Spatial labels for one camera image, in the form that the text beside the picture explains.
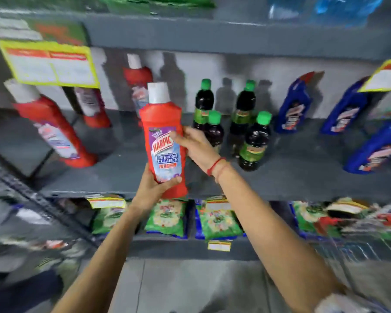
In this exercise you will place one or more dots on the person's right thumb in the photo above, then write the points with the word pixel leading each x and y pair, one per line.
pixel 179 138

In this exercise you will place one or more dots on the dark bottle green cap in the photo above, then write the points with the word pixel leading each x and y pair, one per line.
pixel 215 132
pixel 203 104
pixel 255 143
pixel 245 109

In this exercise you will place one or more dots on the red cleaner bottle white cap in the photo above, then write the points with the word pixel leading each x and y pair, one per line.
pixel 137 78
pixel 94 109
pixel 52 127

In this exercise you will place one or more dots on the clear blue liquid bottles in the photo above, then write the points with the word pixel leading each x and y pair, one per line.
pixel 325 8

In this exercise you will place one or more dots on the person's right hand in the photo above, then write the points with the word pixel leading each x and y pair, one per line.
pixel 200 148

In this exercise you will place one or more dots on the person's left thumb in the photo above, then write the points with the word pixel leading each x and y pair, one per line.
pixel 169 183

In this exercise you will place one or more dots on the yellow-bordered white offer sign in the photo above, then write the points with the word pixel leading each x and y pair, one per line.
pixel 386 78
pixel 49 66

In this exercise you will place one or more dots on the grey metal shelf rack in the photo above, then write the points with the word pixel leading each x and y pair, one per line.
pixel 247 39

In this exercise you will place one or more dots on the red cleaner bottle purple label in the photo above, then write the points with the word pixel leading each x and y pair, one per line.
pixel 161 117

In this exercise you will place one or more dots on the green packets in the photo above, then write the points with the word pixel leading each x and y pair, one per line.
pixel 156 1

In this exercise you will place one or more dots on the person's right forearm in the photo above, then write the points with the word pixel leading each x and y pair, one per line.
pixel 273 244

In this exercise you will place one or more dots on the person's dark blue trouser leg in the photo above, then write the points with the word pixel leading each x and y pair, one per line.
pixel 22 291

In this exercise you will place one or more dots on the person's left forearm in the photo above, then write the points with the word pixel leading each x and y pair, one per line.
pixel 104 267

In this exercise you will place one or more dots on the green and orange sign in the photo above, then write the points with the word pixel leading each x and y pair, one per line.
pixel 52 30

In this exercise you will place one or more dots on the yellow shelf price tag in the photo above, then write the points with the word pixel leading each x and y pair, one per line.
pixel 218 203
pixel 106 202
pixel 219 246

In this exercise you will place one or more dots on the person's left hand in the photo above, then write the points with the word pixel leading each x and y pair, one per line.
pixel 146 193

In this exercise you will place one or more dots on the green printed packet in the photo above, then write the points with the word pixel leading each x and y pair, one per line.
pixel 166 216
pixel 218 223
pixel 309 215
pixel 107 220

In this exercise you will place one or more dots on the blue cleaner bottle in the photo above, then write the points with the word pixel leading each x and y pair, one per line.
pixel 345 109
pixel 378 146
pixel 295 107

